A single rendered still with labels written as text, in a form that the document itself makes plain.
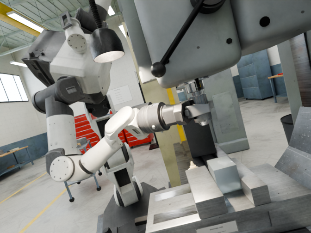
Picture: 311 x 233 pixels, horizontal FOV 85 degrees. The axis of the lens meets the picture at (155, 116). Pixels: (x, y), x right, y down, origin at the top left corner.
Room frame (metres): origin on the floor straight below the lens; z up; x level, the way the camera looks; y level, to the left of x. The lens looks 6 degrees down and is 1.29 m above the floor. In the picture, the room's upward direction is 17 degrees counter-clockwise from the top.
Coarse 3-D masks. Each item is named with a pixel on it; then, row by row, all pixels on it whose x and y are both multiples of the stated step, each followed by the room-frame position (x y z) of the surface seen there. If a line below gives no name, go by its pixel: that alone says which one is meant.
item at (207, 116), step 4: (196, 100) 0.43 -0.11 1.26; (200, 100) 0.43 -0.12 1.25; (204, 100) 0.43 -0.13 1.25; (192, 104) 0.44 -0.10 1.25; (196, 104) 0.43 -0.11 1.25; (208, 112) 0.43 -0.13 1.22; (196, 116) 0.44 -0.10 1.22; (200, 116) 0.43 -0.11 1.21; (204, 116) 0.43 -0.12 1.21; (208, 116) 0.43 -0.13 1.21; (196, 120) 0.44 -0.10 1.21; (200, 120) 0.43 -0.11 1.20; (204, 120) 0.43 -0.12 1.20
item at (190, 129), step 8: (192, 120) 0.79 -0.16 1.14; (184, 128) 0.80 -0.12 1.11; (192, 128) 0.79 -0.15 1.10; (200, 128) 0.78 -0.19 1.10; (208, 128) 0.78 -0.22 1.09; (192, 136) 0.79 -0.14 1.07; (200, 136) 0.79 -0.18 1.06; (208, 136) 0.78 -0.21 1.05; (192, 144) 0.80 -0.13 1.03; (200, 144) 0.79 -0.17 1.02; (208, 144) 0.78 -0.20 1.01; (192, 152) 0.80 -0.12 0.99; (200, 152) 0.79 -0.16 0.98; (208, 152) 0.78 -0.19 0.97; (216, 152) 0.78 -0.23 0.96
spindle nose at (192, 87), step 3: (201, 81) 0.43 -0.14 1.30; (189, 84) 0.43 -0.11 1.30; (192, 84) 0.43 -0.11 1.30; (195, 84) 0.43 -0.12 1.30; (201, 84) 0.43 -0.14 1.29; (186, 87) 0.45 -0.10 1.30; (189, 87) 0.44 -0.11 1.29; (192, 87) 0.43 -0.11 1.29; (195, 87) 0.43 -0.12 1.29; (201, 87) 0.43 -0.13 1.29; (204, 87) 0.44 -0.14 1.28; (186, 90) 0.45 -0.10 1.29; (189, 90) 0.44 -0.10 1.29; (192, 90) 0.43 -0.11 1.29; (195, 90) 0.43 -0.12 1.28
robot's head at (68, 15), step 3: (63, 12) 0.68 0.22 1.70; (66, 12) 0.68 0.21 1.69; (60, 15) 0.68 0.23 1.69; (63, 15) 0.67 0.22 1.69; (66, 15) 0.68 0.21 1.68; (69, 15) 0.68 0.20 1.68; (60, 18) 0.67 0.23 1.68; (63, 18) 0.69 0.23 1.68; (66, 18) 0.69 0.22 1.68; (69, 18) 0.65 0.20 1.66; (75, 18) 0.70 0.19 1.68; (63, 21) 0.66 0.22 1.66; (69, 21) 0.65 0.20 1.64; (63, 24) 0.65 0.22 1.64; (69, 24) 0.64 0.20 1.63; (63, 27) 0.64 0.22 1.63; (66, 27) 0.64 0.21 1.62
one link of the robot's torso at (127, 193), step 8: (128, 152) 1.04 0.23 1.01; (104, 168) 1.01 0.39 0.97; (112, 168) 1.08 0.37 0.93; (120, 168) 1.03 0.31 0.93; (128, 168) 1.05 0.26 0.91; (112, 176) 1.02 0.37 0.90; (120, 176) 1.08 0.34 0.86; (128, 176) 1.11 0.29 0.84; (120, 184) 1.11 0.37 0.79; (128, 184) 1.13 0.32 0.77; (136, 184) 1.17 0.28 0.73; (120, 192) 1.07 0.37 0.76; (128, 192) 1.09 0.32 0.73; (136, 192) 1.12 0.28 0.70; (120, 200) 1.10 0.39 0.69; (128, 200) 1.11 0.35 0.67; (136, 200) 1.13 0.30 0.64
